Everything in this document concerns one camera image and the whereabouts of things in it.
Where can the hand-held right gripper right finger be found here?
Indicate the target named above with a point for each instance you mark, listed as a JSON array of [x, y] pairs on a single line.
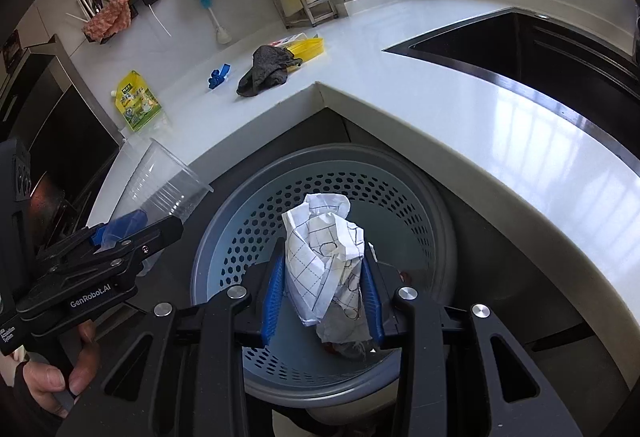
[[372, 302]]

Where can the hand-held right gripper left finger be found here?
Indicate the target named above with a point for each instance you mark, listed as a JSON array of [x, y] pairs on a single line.
[[272, 297]]

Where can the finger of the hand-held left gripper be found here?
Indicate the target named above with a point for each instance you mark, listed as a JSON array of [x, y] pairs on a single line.
[[122, 227], [155, 234]]

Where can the clear plastic cup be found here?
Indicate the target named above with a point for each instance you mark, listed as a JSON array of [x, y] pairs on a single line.
[[160, 187]]

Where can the grey perforated trash basket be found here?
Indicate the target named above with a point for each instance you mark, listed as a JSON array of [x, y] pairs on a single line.
[[240, 227]]

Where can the person's left hand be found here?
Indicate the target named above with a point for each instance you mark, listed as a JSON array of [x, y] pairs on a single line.
[[82, 367]]

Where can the yellow seasoning pouch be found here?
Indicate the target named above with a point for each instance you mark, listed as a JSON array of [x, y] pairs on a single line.
[[137, 104]]

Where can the blue bottle cap piece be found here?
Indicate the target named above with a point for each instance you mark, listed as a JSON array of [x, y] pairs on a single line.
[[217, 76]]

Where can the dark grey cloth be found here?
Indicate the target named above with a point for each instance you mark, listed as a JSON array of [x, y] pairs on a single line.
[[265, 69]]

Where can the pink dish cloth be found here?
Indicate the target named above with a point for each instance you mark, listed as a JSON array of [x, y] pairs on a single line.
[[107, 17]]

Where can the white and blue bottle brush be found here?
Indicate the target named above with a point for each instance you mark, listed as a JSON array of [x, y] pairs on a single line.
[[220, 32]]

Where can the small printed carton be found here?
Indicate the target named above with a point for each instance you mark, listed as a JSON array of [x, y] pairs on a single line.
[[292, 39]]

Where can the yellow plastic package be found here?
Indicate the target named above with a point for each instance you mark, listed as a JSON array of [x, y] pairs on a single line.
[[307, 49]]

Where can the steel cutting board stand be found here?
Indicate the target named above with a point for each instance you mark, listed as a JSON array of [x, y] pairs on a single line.
[[310, 12]]

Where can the black kitchen sink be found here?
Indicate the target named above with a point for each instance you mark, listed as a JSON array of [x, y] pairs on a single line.
[[525, 57]]

